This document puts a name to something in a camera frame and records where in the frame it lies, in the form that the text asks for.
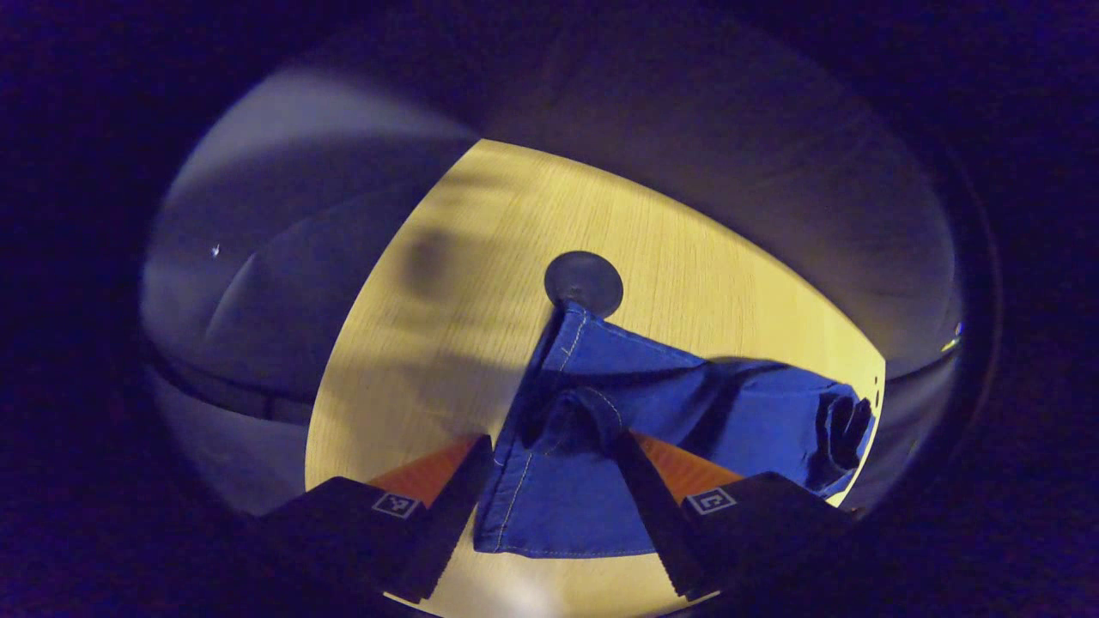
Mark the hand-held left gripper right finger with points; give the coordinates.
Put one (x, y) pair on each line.
(648, 506)

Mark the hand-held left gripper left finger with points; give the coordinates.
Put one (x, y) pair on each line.
(455, 506)

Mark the black backdrop cloth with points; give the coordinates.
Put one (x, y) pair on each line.
(730, 129)

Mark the blue denim jeans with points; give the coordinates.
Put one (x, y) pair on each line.
(601, 378)

